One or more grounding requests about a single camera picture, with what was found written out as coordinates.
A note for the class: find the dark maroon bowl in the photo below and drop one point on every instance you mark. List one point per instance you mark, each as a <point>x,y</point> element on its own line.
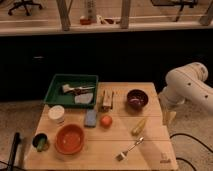
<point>137,99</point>

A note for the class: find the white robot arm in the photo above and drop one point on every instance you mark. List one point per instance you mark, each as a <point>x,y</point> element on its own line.
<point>185,83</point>

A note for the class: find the wooden block toy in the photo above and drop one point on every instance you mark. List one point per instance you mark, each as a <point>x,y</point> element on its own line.
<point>107,100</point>

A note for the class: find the grey cloth piece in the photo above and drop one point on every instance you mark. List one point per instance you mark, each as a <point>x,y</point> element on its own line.
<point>83,98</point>

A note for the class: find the green plastic tray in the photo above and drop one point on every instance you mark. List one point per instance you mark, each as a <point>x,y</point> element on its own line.
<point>56,96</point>

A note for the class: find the orange fruit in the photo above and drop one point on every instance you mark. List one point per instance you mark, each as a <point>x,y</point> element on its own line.
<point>106,121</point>

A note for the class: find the white brush in tray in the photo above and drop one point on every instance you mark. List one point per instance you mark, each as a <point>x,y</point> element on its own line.
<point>76,90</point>

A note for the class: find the white round container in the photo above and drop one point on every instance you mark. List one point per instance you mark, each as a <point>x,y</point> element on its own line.
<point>56,114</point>

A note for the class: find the orange bowl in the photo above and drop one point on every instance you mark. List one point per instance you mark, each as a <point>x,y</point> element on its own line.
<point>69,139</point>

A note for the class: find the red and white items on shelf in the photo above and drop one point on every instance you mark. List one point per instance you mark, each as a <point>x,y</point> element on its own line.
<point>91,16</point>

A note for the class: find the metal fork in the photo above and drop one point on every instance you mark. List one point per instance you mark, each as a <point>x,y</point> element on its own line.
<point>122,155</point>

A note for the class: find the dark cup with green item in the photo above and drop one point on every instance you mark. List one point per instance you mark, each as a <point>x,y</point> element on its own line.
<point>40,142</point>

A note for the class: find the black object at left edge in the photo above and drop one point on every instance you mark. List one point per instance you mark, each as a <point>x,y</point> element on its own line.
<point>15,143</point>

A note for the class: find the black office chair base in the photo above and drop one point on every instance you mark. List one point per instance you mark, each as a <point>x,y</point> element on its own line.
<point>25,4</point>

